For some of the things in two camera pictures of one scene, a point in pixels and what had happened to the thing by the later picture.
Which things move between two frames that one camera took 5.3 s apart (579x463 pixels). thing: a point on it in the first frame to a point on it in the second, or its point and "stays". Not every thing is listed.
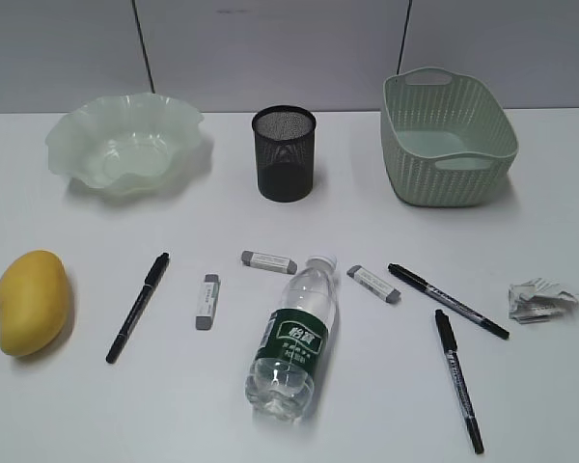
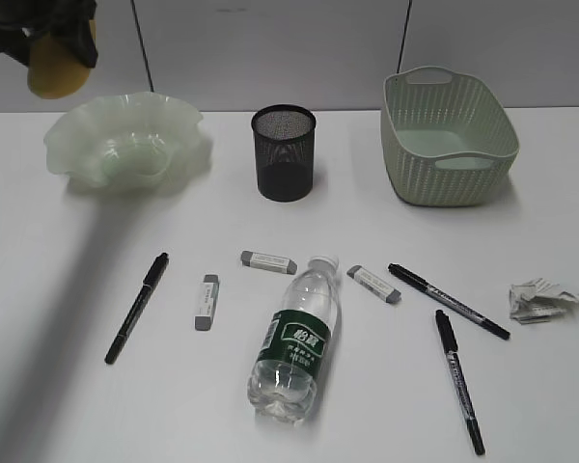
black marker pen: x=459 y=376 stays
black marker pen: x=151 y=283 stays
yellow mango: x=33 y=300 to x=52 y=72
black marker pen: x=448 y=300 stays
